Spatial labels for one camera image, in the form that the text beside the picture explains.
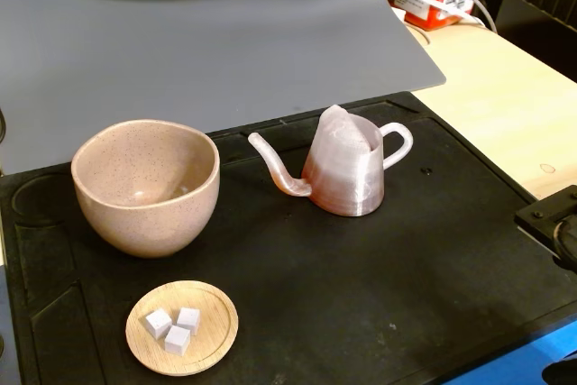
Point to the beige speckled ceramic cup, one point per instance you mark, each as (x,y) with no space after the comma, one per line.
(135,222)

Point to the dark grey laptop lid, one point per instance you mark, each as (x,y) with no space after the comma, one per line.
(225,51)

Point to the black work mat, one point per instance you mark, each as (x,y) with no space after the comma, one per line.
(338,268)

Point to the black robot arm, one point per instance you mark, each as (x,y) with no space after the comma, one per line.
(550,218)

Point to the round wooden coaster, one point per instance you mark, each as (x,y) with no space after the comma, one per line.
(212,313)

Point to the small white cube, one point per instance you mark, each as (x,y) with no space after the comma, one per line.
(158,324)
(188,319)
(176,341)

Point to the blue panel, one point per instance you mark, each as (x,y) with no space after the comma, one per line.
(518,358)

